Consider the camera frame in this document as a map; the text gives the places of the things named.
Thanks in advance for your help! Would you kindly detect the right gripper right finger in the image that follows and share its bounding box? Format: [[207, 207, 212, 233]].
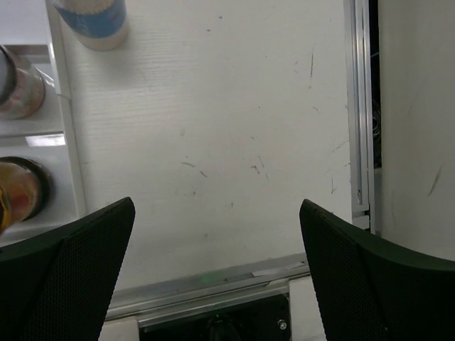
[[299, 200, 454, 340]]

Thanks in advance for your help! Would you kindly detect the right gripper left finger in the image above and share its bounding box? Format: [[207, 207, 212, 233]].
[[1, 197, 135, 340]]

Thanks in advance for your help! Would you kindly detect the red-lid sauce jar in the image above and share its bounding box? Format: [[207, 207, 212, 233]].
[[1, 156, 53, 232]]

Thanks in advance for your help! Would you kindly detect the small silver-lid jar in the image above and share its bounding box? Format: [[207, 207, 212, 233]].
[[1, 46, 46, 121]]

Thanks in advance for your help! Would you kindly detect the tall blue-label bottle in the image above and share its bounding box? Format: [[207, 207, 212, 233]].
[[51, 0, 129, 51]]

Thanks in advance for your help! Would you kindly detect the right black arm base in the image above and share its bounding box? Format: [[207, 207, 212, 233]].
[[139, 294, 291, 341]]

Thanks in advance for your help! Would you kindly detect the white three-compartment tray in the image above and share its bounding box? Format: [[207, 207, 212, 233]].
[[1, 1, 86, 245]]

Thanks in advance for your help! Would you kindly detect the aluminium right rail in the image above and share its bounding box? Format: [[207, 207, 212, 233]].
[[343, 0, 376, 234]]

